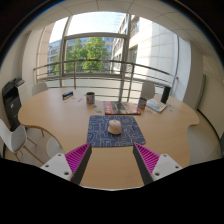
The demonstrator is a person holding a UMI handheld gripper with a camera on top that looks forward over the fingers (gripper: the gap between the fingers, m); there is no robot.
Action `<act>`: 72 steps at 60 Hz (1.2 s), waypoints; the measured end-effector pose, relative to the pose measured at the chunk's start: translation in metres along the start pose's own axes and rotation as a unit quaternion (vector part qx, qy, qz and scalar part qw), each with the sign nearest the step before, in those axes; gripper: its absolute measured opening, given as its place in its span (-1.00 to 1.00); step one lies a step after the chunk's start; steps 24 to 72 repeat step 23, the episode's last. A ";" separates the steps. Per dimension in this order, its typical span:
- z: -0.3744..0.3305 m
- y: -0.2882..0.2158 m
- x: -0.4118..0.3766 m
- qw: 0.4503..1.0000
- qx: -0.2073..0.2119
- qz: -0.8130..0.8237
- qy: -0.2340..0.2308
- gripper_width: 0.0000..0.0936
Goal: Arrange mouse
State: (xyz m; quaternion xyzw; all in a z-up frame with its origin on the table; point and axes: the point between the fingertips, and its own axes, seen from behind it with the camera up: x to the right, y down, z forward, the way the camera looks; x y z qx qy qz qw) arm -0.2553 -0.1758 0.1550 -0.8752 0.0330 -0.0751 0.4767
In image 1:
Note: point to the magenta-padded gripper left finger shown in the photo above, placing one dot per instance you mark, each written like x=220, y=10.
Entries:
x=56, y=165

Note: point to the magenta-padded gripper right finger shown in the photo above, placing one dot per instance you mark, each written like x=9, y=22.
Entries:
x=165, y=165

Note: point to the pale pink computer mouse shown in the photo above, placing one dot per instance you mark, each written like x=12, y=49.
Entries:
x=114, y=127

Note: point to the blue patterned mouse pad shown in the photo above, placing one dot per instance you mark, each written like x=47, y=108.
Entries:
x=100, y=133

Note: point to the white chair with wooden legs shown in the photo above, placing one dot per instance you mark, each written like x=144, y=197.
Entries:
x=13, y=138

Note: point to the colourful printed brochure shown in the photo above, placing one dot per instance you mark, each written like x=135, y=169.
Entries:
x=156, y=105

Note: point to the white mug with blue print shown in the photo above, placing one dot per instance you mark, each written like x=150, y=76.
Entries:
x=142, y=103

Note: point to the black upright speaker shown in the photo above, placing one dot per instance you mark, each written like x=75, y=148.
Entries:
x=165, y=94

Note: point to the red and black magazine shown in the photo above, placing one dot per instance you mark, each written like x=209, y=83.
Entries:
x=121, y=108

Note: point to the white mug with red print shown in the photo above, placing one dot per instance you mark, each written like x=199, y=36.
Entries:
x=90, y=98

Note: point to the black and white printer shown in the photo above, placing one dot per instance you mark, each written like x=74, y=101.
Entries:
x=11, y=103

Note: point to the metal railing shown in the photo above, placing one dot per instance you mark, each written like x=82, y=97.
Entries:
x=100, y=61

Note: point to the green tree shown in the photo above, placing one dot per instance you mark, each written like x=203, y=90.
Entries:
x=90, y=53

